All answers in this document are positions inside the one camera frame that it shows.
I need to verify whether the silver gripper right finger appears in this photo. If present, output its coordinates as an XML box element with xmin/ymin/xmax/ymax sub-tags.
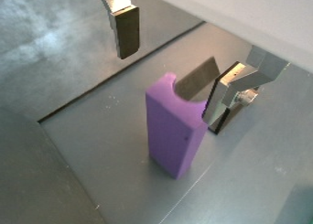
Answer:
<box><xmin>202</xmin><ymin>46</ymin><xmax>289</xmax><ymax>134</ymax></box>

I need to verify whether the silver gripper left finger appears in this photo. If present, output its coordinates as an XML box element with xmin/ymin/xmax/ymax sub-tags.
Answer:
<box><xmin>102</xmin><ymin>0</ymin><xmax>139</xmax><ymax>59</ymax></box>

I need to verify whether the purple arch block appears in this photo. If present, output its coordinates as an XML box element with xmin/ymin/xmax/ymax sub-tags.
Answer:
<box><xmin>146</xmin><ymin>73</ymin><xmax>208</xmax><ymax>179</ymax></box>

